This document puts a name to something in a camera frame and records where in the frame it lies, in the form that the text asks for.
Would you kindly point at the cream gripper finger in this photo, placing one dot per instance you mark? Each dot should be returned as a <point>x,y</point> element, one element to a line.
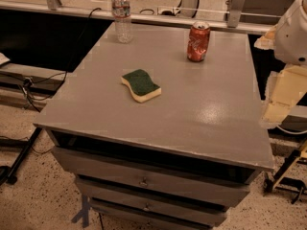
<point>266,41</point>
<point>283,91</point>

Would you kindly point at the clear plastic water bottle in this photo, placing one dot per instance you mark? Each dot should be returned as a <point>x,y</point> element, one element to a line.
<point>121,14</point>

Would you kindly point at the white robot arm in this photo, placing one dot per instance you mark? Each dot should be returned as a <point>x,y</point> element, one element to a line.
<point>288,40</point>

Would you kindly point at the red coke can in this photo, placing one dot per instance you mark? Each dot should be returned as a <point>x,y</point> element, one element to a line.
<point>198,41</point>

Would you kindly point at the yellow black clamp stand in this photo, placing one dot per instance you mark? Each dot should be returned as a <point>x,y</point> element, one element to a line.
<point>282,182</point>

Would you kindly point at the white power strip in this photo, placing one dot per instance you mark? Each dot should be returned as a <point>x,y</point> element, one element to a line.
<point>171,11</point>

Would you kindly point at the grey drawer cabinet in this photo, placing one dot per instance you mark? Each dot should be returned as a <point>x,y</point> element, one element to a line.
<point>206,122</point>

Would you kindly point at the green and yellow sponge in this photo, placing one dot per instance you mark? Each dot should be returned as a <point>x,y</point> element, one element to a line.
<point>141,86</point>

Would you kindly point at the top grey drawer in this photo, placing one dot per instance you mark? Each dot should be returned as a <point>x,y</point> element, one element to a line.
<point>151,178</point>

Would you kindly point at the grey drawer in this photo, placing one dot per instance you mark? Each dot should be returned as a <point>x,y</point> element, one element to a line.
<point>150,219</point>
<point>151,178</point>
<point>150,203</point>

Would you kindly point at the middle grey drawer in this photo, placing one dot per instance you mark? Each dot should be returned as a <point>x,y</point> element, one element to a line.
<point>150,203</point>

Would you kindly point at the bottom grey drawer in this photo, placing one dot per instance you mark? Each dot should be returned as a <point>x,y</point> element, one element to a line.
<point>150,219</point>

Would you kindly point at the black stand leg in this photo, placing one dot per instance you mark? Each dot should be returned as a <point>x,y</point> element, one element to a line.
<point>8,173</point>

